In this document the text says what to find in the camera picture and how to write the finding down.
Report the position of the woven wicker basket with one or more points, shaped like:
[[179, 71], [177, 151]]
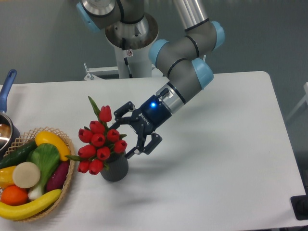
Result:
[[30, 136]]

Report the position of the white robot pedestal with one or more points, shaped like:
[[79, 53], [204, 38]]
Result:
[[129, 64]]

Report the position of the small yellow pepper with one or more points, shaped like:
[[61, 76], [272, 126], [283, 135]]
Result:
[[6, 177]]

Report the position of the beige round disc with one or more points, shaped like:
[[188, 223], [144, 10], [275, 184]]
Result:
[[26, 175]]

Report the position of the purple sweet potato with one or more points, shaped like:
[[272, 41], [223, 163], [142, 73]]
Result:
[[58, 178]]

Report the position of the yellow banana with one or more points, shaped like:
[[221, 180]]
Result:
[[30, 209]]

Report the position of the blue handled saucepan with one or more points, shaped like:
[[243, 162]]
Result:
[[8, 131]]

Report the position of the black device at table edge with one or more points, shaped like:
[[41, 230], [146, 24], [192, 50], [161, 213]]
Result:
[[300, 206]]

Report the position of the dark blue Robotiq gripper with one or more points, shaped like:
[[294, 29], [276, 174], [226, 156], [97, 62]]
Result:
[[144, 120]]

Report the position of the green cucumber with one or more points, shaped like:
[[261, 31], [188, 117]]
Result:
[[18, 156]]

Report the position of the green bok choy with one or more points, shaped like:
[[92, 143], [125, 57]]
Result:
[[46, 157]]

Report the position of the white frame at right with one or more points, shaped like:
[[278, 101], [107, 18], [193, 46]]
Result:
[[301, 106]]

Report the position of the orange fruit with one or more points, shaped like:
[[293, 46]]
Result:
[[14, 196]]

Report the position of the dark grey ribbed vase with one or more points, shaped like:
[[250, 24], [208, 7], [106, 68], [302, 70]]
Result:
[[117, 168]]

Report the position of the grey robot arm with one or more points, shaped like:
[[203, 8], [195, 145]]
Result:
[[134, 35]]

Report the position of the yellow squash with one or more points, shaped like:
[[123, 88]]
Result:
[[51, 138]]

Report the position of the red tulip bouquet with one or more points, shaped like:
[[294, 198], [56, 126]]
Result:
[[102, 144]]

